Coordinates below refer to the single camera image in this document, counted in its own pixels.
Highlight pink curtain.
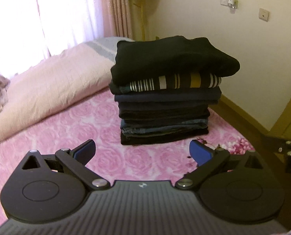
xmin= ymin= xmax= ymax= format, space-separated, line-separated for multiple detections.
xmin=0 ymin=0 xmax=132 ymax=78

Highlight black garment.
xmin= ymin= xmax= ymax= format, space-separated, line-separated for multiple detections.
xmin=110 ymin=36 xmax=240 ymax=87

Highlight stack of folded clothes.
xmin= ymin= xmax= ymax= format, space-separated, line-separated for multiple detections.
xmin=108 ymin=82 xmax=223 ymax=146

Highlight striped folded shirt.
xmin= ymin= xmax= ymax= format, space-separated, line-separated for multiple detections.
xmin=119 ymin=73 xmax=222 ymax=93

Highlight beige wall socket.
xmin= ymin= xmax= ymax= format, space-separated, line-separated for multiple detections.
xmin=259 ymin=8 xmax=270 ymax=22

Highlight gold coat rack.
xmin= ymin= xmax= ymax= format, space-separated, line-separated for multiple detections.
xmin=130 ymin=0 xmax=148 ymax=41

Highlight pink floral bedspread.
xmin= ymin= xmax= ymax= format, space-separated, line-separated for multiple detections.
xmin=0 ymin=85 xmax=256 ymax=226

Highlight white wall switch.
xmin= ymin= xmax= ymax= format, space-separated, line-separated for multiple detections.
xmin=220 ymin=0 xmax=239 ymax=14

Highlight pink folded quilt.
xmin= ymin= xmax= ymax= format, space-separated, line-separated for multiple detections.
xmin=0 ymin=37 xmax=123 ymax=142

